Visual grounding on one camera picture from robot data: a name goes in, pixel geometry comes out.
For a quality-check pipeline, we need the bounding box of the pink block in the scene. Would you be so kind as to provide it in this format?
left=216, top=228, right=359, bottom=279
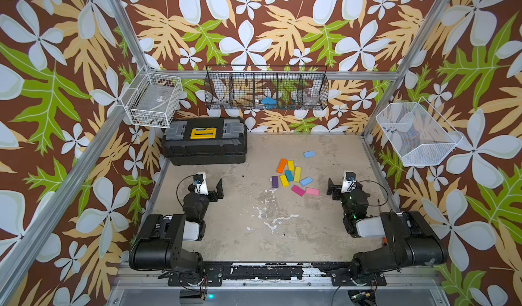
left=306, top=188, right=320, bottom=196

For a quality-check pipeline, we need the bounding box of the magenta block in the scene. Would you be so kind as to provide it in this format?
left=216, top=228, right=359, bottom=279
left=292, top=185, right=306, bottom=197

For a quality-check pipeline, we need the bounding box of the long yellow block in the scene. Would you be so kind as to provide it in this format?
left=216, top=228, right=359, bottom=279
left=294, top=167, right=302, bottom=182

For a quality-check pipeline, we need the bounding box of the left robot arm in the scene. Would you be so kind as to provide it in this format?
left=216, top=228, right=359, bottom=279
left=129, top=174, right=224, bottom=288

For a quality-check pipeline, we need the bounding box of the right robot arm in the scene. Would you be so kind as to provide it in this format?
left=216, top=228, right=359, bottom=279
left=326, top=172, right=449, bottom=285

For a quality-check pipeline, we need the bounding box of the light blue block near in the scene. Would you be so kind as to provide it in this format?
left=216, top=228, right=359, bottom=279
left=300, top=177, right=313, bottom=186

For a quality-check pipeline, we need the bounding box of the light blue block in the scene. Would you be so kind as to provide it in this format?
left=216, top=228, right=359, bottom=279
left=303, top=151, right=316, bottom=159
left=300, top=177, right=313, bottom=186

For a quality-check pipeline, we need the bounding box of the light blue block far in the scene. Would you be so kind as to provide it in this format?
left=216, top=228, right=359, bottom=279
left=303, top=151, right=316, bottom=159

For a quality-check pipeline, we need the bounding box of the teal block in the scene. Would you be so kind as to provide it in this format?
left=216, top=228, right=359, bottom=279
left=285, top=170, right=294, bottom=182

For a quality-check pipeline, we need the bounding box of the yellow block lower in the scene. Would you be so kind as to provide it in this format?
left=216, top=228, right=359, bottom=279
left=279, top=175, right=290, bottom=187

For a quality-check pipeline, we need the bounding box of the orange block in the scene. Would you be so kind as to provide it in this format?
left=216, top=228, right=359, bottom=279
left=277, top=159, right=288, bottom=174

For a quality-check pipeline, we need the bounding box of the purple block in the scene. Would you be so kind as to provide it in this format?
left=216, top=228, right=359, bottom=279
left=271, top=176, right=279, bottom=188

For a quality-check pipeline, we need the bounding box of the blue object in basket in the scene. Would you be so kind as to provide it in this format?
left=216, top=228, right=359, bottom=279
left=261, top=97, right=277, bottom=110

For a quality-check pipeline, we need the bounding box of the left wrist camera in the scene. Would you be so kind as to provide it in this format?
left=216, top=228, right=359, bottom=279
left=193, top=172, right=209, bottom=195

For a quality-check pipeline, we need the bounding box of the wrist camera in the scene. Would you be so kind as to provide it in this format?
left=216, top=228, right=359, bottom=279
left=193, top=172, right=209, bottom=195
left=341, top=171, right=357, bottom=193

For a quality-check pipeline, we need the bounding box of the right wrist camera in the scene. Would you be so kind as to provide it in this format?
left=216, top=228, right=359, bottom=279
left=341, top=171, right=357, bottom=193

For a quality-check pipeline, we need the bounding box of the black toolbox yellow handle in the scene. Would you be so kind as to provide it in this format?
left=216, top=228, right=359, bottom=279
left=162, top=118, right=247, bottom=166

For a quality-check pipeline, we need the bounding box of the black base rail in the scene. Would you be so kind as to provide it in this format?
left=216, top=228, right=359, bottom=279
left=159, top=261, right=387, bottom=288

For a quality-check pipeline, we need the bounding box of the white wire basket right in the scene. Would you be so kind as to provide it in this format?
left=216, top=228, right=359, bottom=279
left=376, top=98, right=464, bottom=167

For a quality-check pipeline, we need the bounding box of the white wire basket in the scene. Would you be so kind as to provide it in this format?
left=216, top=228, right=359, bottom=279
left=121, top=67, right=184, bottom=129
left=376, top=98, right=464, bottom=167

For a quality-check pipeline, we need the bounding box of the black wire basket rear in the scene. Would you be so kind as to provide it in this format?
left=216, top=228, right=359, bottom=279
left=203, top=65, right=329, bottom=110

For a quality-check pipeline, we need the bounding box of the white wire basket left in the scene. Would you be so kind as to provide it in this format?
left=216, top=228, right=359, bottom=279
left=121, top=67, right=184, bottom=129

